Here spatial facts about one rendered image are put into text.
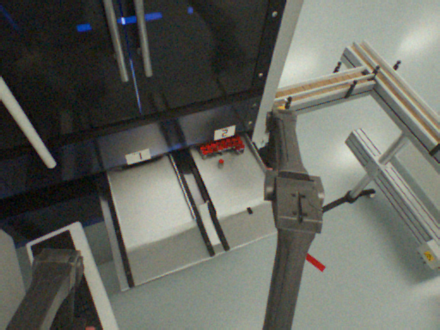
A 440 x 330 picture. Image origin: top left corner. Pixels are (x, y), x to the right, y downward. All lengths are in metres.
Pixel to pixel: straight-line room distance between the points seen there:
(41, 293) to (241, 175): 0.91
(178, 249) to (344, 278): 1.33
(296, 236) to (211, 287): 1.53
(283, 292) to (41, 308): 0.39
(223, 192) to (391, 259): 1.46
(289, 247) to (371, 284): 1.78
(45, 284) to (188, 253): 0.64
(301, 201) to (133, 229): 0.78
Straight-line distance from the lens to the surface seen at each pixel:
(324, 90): 1.69
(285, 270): 0.60
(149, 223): 1.24
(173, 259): 1.19
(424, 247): 1.96
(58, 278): 0.67
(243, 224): 1.24
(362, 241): 2.41
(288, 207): 0.57
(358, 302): 2.27
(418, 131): 1.76
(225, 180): 1.32
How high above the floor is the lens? 2.02
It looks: 57 degrees down
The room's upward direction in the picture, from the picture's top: 8 degrees clockwise
